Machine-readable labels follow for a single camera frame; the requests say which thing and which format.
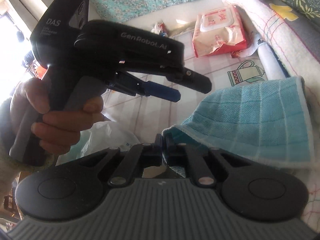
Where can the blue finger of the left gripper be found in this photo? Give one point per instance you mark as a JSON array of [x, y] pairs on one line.
[[161, 91]]

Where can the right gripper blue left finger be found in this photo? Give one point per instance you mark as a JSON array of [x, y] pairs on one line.
[[156, 154]]

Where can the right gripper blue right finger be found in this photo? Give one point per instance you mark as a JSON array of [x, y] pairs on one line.
[[173, 155]]

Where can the teal checked towel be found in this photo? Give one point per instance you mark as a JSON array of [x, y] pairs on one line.
[[267, 122]]

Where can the person's left hand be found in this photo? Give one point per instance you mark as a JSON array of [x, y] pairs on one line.
[[58, 130]]

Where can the plaid printed bed sheet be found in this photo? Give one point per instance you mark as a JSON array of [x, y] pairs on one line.
[[252, 189]]

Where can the white translucent plastic bag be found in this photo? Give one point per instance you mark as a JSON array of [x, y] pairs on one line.
[[100, 136]]

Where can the red wet wipes pack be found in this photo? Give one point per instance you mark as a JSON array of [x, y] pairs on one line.
[[219, 31]]

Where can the white plaid rolled blanket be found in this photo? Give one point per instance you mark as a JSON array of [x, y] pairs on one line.
[[294, 38]]

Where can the butter bread package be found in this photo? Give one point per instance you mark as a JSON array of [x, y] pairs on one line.
[[9, 209]]

